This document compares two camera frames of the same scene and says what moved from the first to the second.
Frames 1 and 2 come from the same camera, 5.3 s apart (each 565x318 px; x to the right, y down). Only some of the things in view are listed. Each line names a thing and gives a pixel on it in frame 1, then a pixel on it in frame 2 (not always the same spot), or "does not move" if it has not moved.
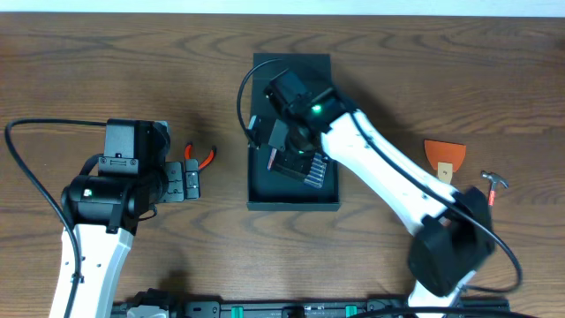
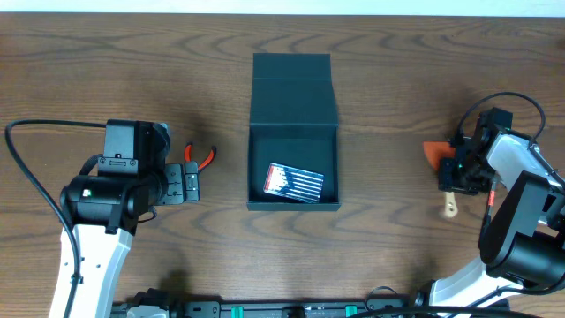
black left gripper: x=191 y=179 does not move
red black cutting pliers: x=188 y=149 does not move
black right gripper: x=286 y=158 → x=448 y=183
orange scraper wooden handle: x=445 y=157 does not move
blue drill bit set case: x=314 y=174 → x=294 y=182
